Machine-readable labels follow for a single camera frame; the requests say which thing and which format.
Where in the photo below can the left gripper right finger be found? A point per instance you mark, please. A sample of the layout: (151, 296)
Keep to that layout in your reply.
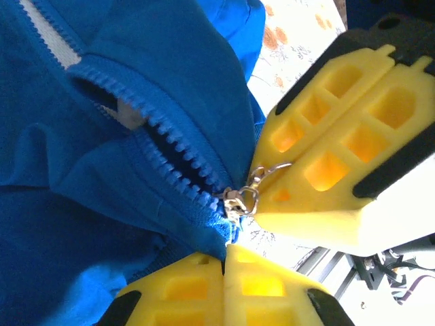
(272, 292)

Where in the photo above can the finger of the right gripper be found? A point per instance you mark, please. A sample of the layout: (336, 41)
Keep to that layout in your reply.
(340, 200)
(306, 112)

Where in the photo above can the blue red white hooded jacket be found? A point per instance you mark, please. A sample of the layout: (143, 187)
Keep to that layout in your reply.
(68, 203)

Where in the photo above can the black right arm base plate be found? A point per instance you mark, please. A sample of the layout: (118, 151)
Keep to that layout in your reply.
(372, 271)

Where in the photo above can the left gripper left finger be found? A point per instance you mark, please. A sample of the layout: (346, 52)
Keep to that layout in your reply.
(176, 292)

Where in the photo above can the silver zipper pull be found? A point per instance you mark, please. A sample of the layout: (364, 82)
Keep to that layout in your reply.
(232, 203)

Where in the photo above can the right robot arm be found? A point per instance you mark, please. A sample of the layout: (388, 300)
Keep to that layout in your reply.
(416, 242)

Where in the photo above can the floral tablecloth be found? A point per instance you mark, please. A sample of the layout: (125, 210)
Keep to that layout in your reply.
(299, 40)

